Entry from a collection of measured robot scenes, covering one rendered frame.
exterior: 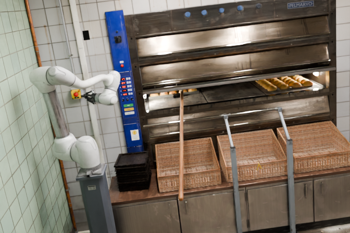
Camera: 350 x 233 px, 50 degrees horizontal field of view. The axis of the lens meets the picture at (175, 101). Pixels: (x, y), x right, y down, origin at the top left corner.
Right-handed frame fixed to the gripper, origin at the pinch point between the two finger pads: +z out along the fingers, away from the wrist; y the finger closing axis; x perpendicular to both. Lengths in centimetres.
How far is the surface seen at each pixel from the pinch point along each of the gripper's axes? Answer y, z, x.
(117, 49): -35, -12, 35
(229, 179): 84, -104, 62
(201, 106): 29, -60, 88
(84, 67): -22.1, 11.8, 13.4
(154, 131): 48, -27, 53
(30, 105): -2.6, 11.9, -44.1
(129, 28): -52, -19, 47
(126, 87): 0.3, -13.9, 37.2
